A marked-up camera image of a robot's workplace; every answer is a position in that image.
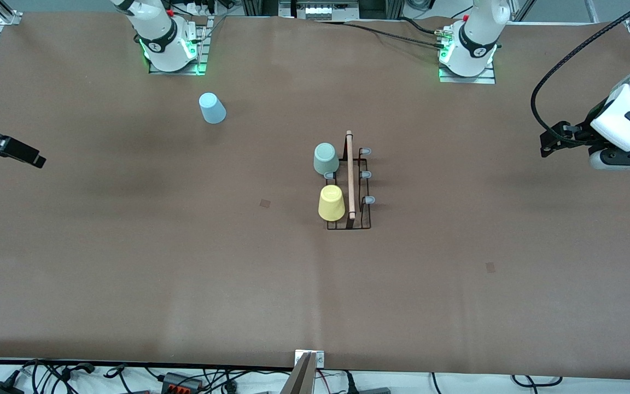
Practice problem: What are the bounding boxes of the black wire cup holder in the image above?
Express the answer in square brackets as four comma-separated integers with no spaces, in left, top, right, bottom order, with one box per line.
[323,130,375,230]

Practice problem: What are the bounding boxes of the pale green plastic cup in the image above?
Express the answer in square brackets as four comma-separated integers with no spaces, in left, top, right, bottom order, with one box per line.
[313,143,341,176]

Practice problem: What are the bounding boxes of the yellow plastic cup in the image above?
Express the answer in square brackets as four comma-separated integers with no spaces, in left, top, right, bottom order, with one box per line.
[318,185,346,222]

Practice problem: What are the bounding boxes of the light blue plastic cup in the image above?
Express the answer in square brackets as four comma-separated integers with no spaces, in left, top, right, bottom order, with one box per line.
[199,92,227,125]

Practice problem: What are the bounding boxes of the power strip with plugs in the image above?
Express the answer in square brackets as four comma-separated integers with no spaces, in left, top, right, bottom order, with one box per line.
[176,0,218,16]

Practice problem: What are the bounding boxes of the control box with white connectors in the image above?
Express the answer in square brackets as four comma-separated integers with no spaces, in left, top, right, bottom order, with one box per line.
[279,0,359,21]

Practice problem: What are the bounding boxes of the black orange connector box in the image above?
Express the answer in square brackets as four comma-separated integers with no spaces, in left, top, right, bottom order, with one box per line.
[161,372,205,392]

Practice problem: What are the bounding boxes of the brown table mat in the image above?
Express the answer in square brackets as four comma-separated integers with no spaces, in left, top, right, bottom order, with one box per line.
[0,12,630,381]

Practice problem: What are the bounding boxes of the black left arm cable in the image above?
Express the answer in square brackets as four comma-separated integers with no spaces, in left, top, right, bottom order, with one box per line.
[531,0,630,135]

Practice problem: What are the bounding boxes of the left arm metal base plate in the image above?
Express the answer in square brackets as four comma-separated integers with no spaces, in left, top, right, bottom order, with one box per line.
[439,61,496,84]

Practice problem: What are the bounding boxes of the thin black table cable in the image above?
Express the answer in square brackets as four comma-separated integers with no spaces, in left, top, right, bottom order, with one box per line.
[397,16,447,36]

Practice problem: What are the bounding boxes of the black braided table cable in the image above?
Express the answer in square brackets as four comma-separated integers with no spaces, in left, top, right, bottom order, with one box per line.
[315,20,448,50]

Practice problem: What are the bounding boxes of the small metal bracket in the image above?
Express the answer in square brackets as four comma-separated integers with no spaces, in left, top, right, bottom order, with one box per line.
[295,350,325,368]

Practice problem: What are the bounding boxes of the grey camera mount bar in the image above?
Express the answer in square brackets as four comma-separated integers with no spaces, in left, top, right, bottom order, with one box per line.
[279,352,318,394]

